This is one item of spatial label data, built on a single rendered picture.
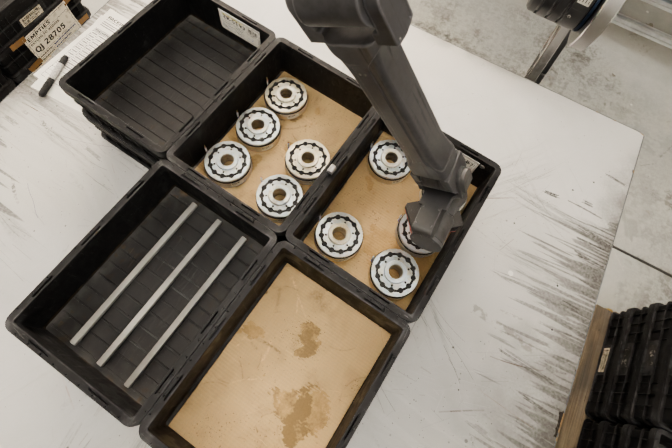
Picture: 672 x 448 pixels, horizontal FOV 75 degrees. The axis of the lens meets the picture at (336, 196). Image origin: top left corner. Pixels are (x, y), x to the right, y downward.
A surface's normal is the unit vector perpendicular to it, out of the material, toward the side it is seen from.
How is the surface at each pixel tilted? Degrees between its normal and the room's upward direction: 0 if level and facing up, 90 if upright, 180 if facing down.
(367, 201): 0
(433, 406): 0
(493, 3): 0
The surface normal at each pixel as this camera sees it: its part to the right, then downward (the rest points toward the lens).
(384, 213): 0.07, -0.38
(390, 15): 0.80, 0.22
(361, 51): -0.40, 0.89
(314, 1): -0.58, 0.46
